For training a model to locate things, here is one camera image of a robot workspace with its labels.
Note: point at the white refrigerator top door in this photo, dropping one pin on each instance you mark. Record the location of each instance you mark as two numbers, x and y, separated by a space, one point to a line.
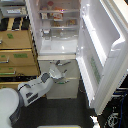
102 50

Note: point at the lower fridge drawer handle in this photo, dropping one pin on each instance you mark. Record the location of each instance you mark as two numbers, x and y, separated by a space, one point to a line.
63 82

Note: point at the white refrigerator body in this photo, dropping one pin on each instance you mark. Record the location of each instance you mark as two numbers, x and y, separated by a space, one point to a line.
57 41

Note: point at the fridge drawer handle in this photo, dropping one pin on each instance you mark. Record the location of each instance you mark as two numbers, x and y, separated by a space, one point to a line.
65 62
63 82

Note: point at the wooden drawer cabinet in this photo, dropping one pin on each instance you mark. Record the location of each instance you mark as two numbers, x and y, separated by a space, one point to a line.
18 55

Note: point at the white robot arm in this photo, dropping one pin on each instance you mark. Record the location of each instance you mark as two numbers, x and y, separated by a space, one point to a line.
11 100

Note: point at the white robot hand gripper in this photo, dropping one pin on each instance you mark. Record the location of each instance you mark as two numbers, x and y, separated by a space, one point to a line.
54 72

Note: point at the food items on fridge shelves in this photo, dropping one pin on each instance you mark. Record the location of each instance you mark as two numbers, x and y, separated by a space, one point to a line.
55 9

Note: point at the grey box on cabinet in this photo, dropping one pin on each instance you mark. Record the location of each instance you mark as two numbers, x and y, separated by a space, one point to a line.
14 11

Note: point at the upper fridge drawer handle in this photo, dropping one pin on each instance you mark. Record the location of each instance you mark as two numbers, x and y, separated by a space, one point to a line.
65 62

